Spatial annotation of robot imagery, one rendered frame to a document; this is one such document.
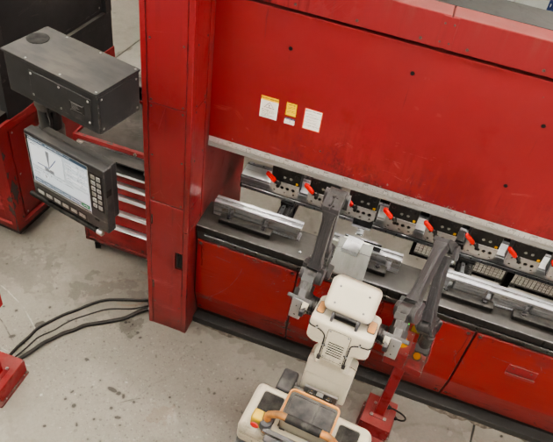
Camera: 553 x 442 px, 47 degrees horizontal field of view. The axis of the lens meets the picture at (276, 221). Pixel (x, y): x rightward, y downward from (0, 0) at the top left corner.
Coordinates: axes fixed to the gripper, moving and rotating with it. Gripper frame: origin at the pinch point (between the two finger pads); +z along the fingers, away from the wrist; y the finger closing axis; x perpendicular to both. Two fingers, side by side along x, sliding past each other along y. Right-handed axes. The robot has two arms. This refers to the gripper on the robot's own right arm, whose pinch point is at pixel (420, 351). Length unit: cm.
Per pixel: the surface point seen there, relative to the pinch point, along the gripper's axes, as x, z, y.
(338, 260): 53, -15, 21
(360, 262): 43, -14, 25
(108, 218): 145, -63, -30
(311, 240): 73, 1, 36
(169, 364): 129, 73, -39
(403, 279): 20.4, 1.1, 34.6
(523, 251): -26, -38, 50
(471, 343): -24.3, 19.1, 24.6
